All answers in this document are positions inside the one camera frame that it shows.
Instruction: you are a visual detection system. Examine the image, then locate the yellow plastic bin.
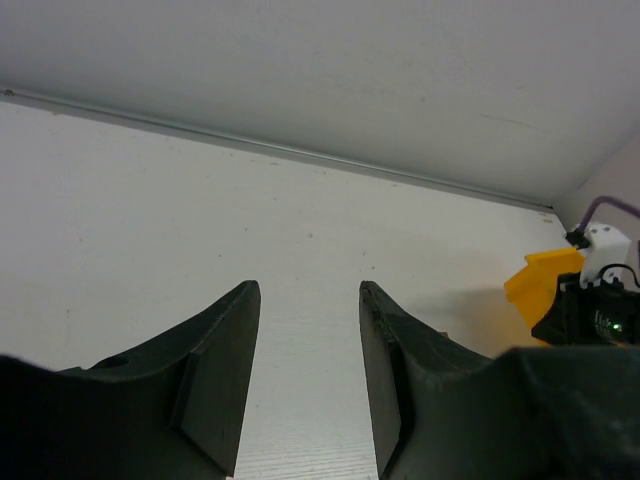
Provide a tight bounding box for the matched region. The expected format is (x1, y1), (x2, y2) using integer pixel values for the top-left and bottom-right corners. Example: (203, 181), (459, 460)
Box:
(504, 247), (584, 345)

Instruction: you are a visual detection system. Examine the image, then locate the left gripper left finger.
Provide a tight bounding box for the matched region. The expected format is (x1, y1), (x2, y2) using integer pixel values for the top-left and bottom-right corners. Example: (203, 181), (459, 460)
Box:
(1, 280), (261, 479)

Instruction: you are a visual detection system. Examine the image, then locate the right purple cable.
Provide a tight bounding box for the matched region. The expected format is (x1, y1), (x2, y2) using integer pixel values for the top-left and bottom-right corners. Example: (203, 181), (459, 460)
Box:
(574, 195), (640, 241)

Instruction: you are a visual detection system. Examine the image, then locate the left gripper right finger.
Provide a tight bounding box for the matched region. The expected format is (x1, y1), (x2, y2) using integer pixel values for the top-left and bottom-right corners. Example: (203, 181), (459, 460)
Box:
(359, 281), (639, 479)

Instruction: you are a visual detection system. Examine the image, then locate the aluminium table frame rail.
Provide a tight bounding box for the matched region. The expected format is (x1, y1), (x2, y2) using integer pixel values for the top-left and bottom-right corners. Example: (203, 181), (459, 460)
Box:
(1, 86), (553, 212)

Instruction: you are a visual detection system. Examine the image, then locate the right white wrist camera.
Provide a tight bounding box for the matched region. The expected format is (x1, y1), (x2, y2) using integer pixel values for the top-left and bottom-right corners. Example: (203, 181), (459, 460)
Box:
(565, 222), (631, 288)

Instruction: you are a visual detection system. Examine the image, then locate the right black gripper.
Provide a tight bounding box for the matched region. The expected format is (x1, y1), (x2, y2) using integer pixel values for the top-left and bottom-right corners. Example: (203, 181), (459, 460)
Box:
(531, 264), (639, 346)

